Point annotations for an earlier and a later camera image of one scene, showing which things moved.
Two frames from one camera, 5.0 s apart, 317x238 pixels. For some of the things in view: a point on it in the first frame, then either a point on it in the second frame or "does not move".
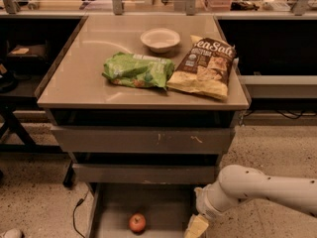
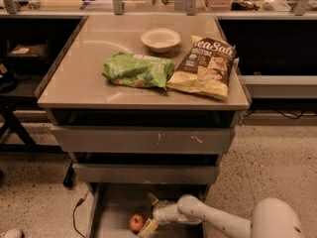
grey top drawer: [143, 140] does not move
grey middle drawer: [104, 173] does not move
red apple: [137, 223] does not move
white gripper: [207, 204] -> [161, 212]
